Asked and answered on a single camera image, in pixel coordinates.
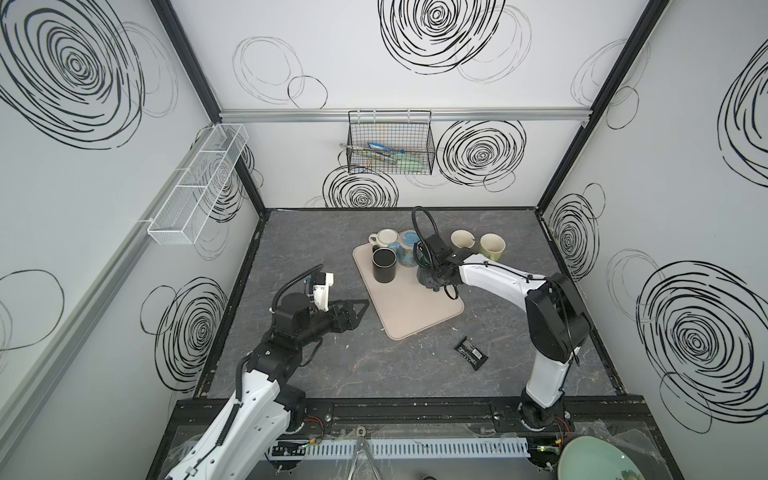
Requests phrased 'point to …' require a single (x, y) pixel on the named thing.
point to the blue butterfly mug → (406, 248)
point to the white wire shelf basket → (189, 204)
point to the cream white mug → (384, 237)
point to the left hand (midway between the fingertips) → (361, 304)
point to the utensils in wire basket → (387, 157)
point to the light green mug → (492, 245)
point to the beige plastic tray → (405, 306)
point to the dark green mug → (426, 279)
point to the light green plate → (597, 458)
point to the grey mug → (462, 238)
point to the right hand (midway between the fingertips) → (431, 277)
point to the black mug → (384, 262)
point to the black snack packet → (470, 352)
